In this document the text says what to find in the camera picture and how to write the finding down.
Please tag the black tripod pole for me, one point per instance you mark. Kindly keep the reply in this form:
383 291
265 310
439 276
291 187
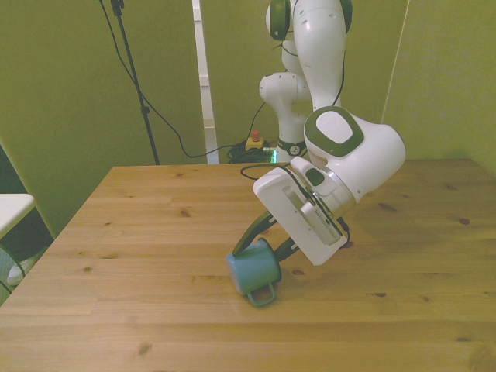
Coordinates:
133 73

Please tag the white vertical trim strip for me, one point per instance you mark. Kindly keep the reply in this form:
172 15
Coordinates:
203 58

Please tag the blue enamel mug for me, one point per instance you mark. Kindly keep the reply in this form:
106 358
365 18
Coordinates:
252 271

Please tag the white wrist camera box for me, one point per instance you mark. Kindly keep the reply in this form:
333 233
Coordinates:
321 224

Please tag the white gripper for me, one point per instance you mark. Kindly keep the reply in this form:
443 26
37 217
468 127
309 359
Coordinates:
277 193

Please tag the white side table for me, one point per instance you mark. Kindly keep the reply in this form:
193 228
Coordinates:
13 209

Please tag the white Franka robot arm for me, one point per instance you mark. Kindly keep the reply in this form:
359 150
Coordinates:
321 58

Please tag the yellow emergency stop box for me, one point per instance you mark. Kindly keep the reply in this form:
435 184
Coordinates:
255 144

